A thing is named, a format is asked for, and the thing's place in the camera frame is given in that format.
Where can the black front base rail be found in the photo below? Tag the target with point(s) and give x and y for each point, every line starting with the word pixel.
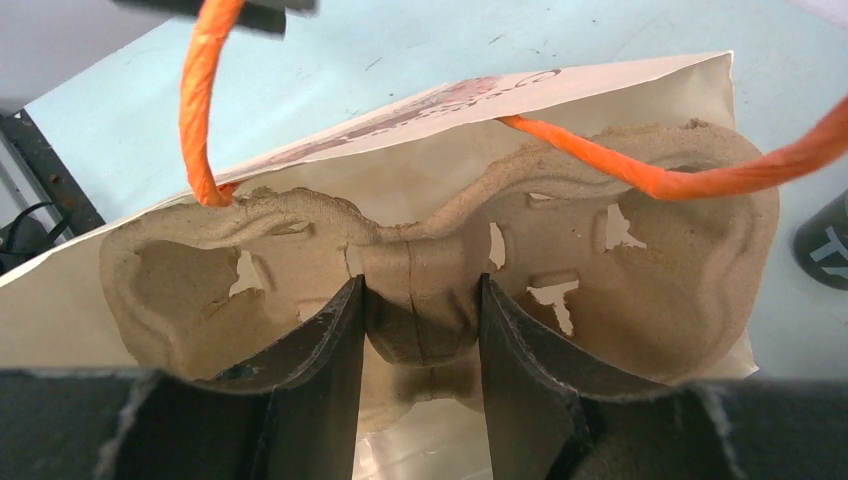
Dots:
pixel 42 204

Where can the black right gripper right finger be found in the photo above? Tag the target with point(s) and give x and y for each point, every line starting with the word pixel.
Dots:
pixel 555 411

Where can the dark takeout coffee cup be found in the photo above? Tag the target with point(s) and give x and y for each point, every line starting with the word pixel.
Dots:
pixel 820 244

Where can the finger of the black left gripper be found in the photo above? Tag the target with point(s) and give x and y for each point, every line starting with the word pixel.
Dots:
pixel 263 16

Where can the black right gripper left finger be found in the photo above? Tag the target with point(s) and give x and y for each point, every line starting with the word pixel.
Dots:
pixel 300 396

